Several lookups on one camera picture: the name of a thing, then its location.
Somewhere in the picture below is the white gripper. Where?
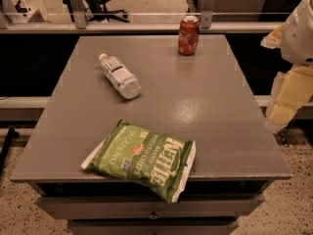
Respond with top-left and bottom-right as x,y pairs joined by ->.
260,0 -> 313,125

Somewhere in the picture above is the clear plastic water bottle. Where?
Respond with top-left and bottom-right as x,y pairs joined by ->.
99,54 -> 141,100

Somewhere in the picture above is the red soda can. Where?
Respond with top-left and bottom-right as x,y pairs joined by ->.
178,15 -> 200,56

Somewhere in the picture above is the grey cabinet drawer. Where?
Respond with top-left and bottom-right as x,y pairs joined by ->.
36,194 -> 265,220

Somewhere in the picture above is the green kettle chips bag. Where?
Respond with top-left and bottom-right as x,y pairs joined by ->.
81,119 -> 196,203

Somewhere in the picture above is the black office chair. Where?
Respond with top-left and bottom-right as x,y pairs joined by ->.
63,0 -> 128,28

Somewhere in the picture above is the grey metal railing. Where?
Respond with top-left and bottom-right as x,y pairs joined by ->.
0,0 -> 313,35

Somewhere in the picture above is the black pole on floor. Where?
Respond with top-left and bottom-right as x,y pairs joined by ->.
0,128 -> 20,173

